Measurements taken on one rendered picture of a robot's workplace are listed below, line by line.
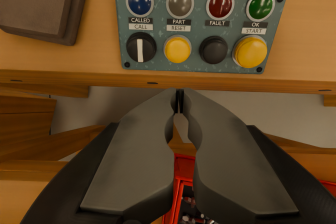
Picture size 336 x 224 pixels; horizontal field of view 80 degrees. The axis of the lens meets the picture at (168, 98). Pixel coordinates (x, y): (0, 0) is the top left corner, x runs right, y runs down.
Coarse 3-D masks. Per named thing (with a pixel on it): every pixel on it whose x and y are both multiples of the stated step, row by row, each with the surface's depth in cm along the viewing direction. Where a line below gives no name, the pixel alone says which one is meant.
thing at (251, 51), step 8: (248, 40) 18; (256, 40) 18; (240, 48) 19; (248, 48) 19; (256, 48) 18; (264, 48) 19; (240, 56) 19; (248, 56) 19; (256, 56) 19; (264, 56) 19; (240, 64) 20; (248, 64) 19; (256, 64) 19
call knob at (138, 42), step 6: (138, 36) 18; (144, 36) 18; (132, 42) 18; (138, 42) 18; (144, 42) 18; (150, 42) 19; (132, 48) 19; (138, 48) 19; (144, 48) 19; (150, 48) 19; (132, 54) 19; (138, 54) 19; (144, 54) 19; (150, 54) 19; (138, 60) 19; (144, 60) 19
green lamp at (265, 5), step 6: (252, 0) 17; (258, 0) 17; (264, 0) 17; (270, 0) 17; (252, 6) 17; (258, 6) 17; (264, 6) 17; (270, 6) 17; (252, 12) 18; (258, 12) 18; (264, 12) 18; (258, 18) 18
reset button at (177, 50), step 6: (168, 42) 19; (174, 42) 18; (180, 42) 18; (186, 42) 19; (168, 48) 19; (174, 48) 19; (180, 48) 19; (186, 48) 19; (168, 54) 19; (174, 54) 19; (180, 54) 19; (186, 54) 19; (174, 60) 19; (180, 60) 19
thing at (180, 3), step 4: (172, 0) 17; (176, 0) 17; (180, 0) 17; (184, 0) 17; (188, 0) 17; (168, 4) 18; (172, 4) 17; (176, 4) 17; (180, 4) 17; (184, 4) 17; (188, 4) 17; (172, 8) 18; (176, 8) 18; (180, 8) 18; (184, 8) 18; (188, 8) 18; (172, 12) 18; (176, 12) 18; (180, 12) 18; (184, 12) 18
